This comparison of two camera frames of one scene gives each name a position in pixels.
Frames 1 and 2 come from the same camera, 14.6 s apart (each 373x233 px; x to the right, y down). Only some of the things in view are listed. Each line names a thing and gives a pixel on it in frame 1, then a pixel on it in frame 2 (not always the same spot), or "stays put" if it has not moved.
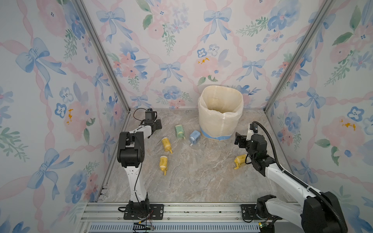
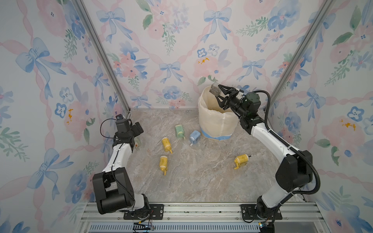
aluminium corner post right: [299, 54] stays put
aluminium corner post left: [106, 56] stays put
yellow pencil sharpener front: [163, 164] stays put
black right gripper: [243, 139] to [233, 94]
